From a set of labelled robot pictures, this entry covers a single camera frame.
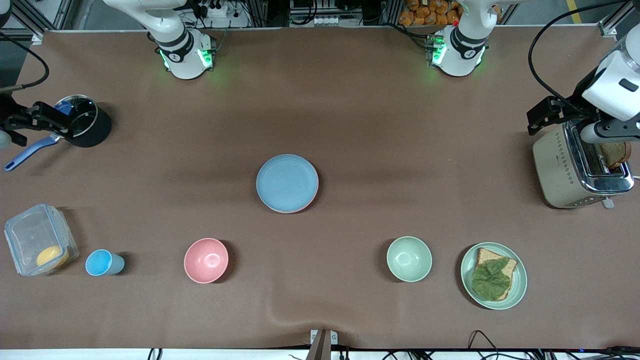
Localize blue plate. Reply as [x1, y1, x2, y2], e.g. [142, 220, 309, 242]
[256, 154, 319, 212]

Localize glass lid with blue knob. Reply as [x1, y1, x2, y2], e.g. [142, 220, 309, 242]
[54, 95, 99, 137]

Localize beige chrome toaster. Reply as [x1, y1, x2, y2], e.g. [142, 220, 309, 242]
[532, 117, 635, 210]

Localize brown toast slice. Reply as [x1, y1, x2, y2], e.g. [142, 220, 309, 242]
[595, 141, 632, 169]

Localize clear plastic container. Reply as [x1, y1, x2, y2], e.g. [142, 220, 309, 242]
[4, 202, 80, 277]

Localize yellow round food piece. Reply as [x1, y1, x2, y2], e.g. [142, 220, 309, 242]
[36, 245, 70, 269]

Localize brown bread slice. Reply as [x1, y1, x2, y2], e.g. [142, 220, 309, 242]
[474, 247, 518, 301]

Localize blue cup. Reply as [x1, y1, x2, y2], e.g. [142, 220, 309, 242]
[85, 249, 125, 277]

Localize green lettuce leaf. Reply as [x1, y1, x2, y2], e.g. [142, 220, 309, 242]
[471, 256, 512, 302]

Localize green plate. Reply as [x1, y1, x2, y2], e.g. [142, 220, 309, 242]
[460, 242, 528, 311]

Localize green bowl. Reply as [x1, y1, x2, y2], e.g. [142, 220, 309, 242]
[386, 236, 433, 283]

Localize brown table mat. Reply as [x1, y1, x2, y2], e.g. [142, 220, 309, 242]
[0, 27, 640, 350]

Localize pink bowl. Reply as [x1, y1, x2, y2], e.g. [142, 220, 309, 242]
[183, 238, 229, 284]

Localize black saucepan with blue handle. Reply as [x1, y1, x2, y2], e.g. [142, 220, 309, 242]
[4, 95, 112, 172]

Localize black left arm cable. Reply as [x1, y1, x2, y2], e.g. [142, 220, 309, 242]
[528, 0, 631, 103]

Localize aluminium frame profile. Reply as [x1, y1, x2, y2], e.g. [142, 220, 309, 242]
[10, 0, 57, 45]
[597, 0, 632, 37]

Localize black looped cable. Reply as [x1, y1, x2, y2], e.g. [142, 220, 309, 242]
[467, 330, 501, 360]

